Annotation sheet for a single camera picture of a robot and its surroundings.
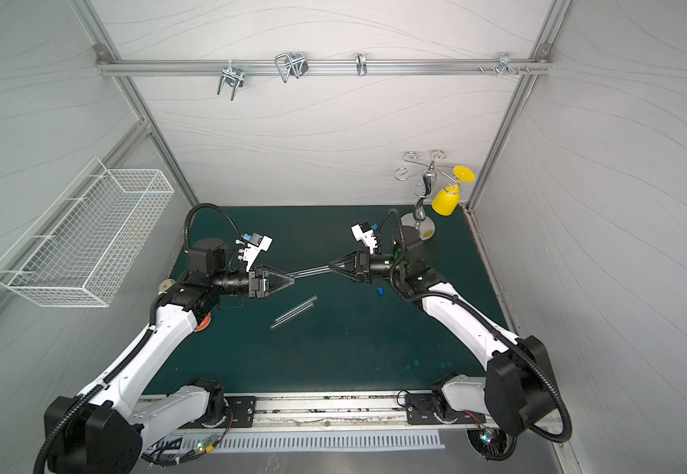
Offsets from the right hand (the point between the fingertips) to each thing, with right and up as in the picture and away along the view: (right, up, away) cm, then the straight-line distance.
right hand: (328, 268), depth 68 cm
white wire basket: (-59, +4, 0) cm, 59 cm away
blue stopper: (+15, -11, +27) cm, 33 cm away
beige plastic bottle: (-50, -7, +17) cm, 53 cm away
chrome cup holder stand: (+30, +14, +39) cm, 51 cm away
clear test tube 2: (-7, -13, +25) cm, 29 cm away
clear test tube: (-4, -1, 0) cm, 4 cm away
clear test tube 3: (-13, -18, +22) cm, 31 cm away
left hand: (-10, -3, 0) cm, 11 cm away
